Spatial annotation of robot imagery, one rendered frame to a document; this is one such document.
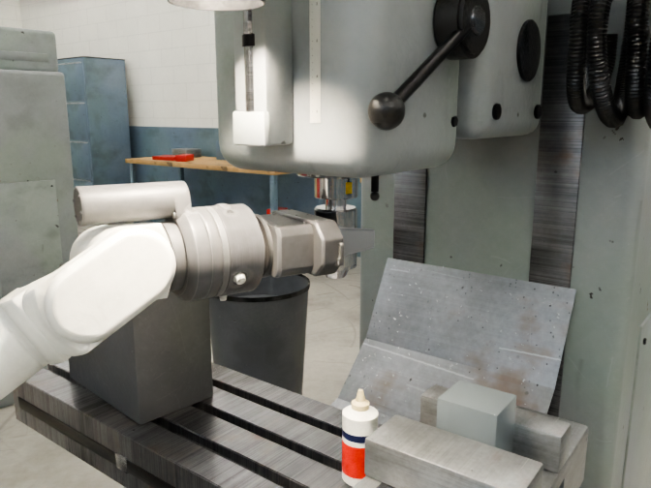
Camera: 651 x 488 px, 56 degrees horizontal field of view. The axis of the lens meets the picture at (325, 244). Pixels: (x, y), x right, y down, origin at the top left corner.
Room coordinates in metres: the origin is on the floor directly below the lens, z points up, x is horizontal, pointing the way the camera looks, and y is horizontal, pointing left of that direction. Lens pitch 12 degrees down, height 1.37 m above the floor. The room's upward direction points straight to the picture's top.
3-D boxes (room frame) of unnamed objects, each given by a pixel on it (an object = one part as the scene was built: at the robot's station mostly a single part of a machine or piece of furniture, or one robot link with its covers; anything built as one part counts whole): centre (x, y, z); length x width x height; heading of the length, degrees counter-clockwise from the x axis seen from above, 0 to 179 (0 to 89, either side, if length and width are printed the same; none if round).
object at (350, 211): (0.65, -0.01, 1.26); 0.05 x 0.05 x 0.01
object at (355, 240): (0.62, -0.03, 1.24); 0.06 x 0.02 x 0.03; 123
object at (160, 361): (0.86, 0.28, 1.06); 0.22 x 0.12 x 0.20; 46
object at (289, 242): (0.60, 0.07, 1.23); 0.13 x 0.12 x 0.10; 33
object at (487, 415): (0.54, -0.15, 1.07); 0.06 x 0.05 x 0.06; 54
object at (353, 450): (0.62, -0.04, 1.01); 0.04 x 0.04 x 0.11
